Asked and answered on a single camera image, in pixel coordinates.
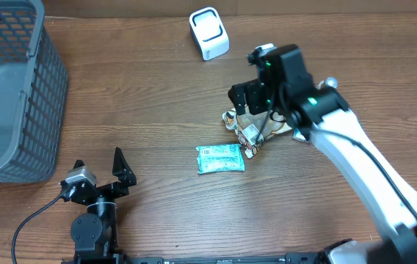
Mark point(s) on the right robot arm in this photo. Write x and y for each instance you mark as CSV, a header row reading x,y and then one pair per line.
x,y
284,92

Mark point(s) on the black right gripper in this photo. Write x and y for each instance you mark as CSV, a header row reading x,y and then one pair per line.
x,y
249,95

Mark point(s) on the teal snack packet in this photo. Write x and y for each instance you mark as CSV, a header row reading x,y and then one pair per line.
x,y
220,158

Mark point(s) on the grey plastic mesh basket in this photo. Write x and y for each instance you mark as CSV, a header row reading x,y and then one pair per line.
x,y
33,92

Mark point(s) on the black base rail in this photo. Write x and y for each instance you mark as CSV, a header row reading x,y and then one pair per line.
x,y
289,258

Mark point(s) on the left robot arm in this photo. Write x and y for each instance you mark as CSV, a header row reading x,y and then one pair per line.
x,y
94,232

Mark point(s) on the yellow dish soap bottle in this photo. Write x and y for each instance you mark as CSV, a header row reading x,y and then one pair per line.
x,y
331,82

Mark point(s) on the brown Pantene sachet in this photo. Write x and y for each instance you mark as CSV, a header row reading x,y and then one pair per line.
x,y
253,131

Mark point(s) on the white barcode scanner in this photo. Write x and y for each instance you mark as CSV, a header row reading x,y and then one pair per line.
x,y
209,33

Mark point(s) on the teal Kleenex tissue pack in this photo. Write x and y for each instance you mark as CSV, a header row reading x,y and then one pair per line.
x,y
298,136

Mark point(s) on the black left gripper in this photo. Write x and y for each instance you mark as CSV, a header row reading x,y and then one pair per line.
x,y
125,179

